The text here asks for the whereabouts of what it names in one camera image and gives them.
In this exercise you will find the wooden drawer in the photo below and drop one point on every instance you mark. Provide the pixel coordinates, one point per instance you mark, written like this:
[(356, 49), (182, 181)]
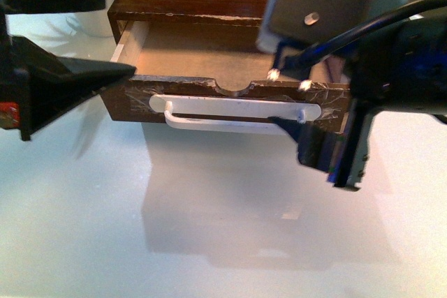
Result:
[(212, 61)]

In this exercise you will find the white drawer handle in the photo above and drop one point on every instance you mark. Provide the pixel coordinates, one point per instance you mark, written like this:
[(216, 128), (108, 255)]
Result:
[(231, 115)]

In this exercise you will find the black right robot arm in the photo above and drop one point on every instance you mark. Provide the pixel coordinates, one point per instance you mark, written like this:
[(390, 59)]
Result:
[(396, 53)]

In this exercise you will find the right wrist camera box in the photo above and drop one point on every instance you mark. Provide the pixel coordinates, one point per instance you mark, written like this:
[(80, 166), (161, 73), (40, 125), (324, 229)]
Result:
[(308, 22)]

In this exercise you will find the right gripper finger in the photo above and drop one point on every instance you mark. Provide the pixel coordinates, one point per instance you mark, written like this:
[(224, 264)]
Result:
[(317, 148)]

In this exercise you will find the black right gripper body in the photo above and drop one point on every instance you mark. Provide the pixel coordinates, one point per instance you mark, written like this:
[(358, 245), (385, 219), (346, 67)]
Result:
[(351, 151)]

